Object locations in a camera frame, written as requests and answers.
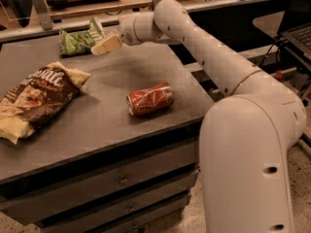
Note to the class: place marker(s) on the crushed red coke can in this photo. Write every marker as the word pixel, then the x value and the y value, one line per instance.
pixel 148 100

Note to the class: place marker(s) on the black laptop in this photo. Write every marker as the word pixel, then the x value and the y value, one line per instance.
pixel 296 26

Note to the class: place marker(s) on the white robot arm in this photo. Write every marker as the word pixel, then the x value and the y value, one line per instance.
pixel 244 138

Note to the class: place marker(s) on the green jalapeno chip bag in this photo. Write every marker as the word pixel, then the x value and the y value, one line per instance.
pixel 80 42

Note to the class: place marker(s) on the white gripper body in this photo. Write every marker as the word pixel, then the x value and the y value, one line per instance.
pixel 126 30

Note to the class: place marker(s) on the grey metal railing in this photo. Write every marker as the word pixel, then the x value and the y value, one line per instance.
pixel 77 18

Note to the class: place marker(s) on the grey drawer cabinet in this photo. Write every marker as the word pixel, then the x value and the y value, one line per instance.
pixel 95 168

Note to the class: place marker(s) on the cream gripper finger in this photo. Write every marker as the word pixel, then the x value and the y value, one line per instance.
pixel 107 44

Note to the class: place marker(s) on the brown chip bag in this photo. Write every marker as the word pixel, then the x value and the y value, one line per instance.
pixel 36 99

